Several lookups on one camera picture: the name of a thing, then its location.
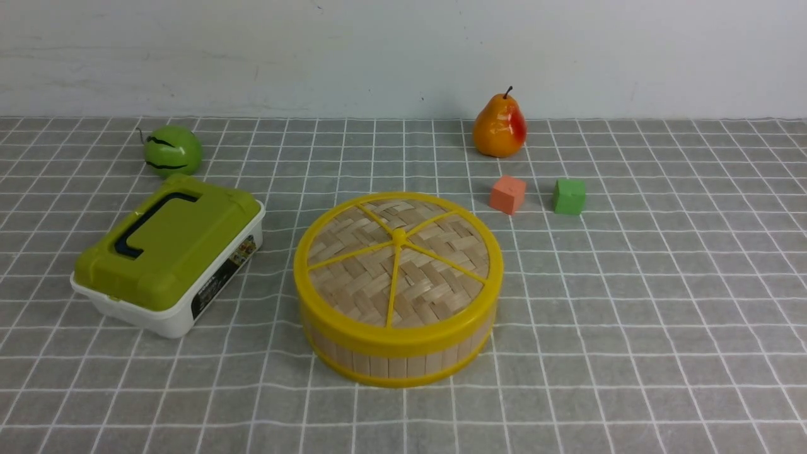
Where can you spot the green foam cube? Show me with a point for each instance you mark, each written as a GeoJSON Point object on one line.
{"type": "Point", "coordinates": [569, 196]}

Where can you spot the green striped toy melon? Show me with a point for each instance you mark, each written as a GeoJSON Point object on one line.
{"type": "Point", "coordinates": [171, 149]}

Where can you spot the orange red toy pear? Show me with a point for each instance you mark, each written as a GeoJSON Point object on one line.
{"type": "Point", "coordinates": [500, 129]}

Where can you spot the green lidded white storage box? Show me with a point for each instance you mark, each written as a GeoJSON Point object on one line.
{"type": "Point", "coordinates": [162, 266]}

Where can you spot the yellow bamboo steamer basket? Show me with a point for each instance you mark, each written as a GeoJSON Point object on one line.
{"type": "Point", "coordinates": [422, 366]}

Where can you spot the orange foam cube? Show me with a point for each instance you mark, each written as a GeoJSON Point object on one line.
{"type": "Point", "coordinates": [507, 194]}

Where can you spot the yellow woven bamboo steamer lid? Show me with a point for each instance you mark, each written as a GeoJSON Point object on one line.
{"type": "Point", "coordinates": [398, 274]}

